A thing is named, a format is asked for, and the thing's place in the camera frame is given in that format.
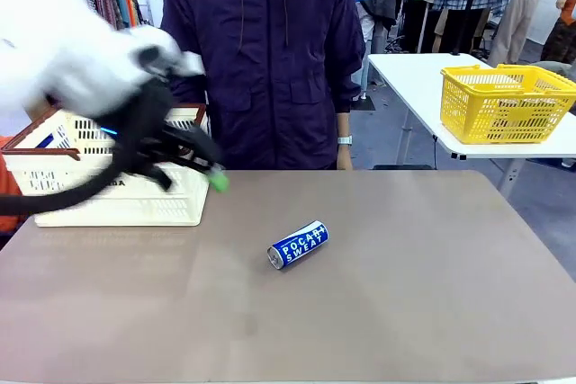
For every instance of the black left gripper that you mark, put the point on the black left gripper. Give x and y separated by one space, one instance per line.
148 132

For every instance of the blue Pocari Sweat can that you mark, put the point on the blue Pocari Sweat can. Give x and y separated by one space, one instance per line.
298 246

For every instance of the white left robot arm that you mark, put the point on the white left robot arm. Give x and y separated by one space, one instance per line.
67 42

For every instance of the person's left forearm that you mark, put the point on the person's left forearm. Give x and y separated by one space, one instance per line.
344 125

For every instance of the cream basket with brown rim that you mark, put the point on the cream basket with brown rim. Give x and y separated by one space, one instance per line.
135 211

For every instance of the yellow plastic shopping basket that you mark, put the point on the yellow plastic shopping basket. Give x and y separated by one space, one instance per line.
504 105

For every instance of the person's left hand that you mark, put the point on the person's left hand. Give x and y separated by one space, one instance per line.
344 157

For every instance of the person in purple jacket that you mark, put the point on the person in purple jacket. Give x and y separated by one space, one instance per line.
270 65

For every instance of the white wristwatch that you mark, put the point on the white wristwatch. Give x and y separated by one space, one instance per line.
345 140

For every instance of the white floor appliance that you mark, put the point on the white floor appliance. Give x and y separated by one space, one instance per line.
155 8

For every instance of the orange fabric item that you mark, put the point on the orange fabric item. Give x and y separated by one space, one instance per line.
9 177

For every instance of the white side table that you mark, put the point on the white side table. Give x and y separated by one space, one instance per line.
405 69

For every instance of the person in beige trousers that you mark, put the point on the person in beige trousers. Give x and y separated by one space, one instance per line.
517 20

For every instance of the person in camouflage trousers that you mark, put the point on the person in camouflage trousers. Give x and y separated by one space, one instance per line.
560 38

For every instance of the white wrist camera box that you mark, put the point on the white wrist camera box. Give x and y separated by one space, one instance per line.
192 64

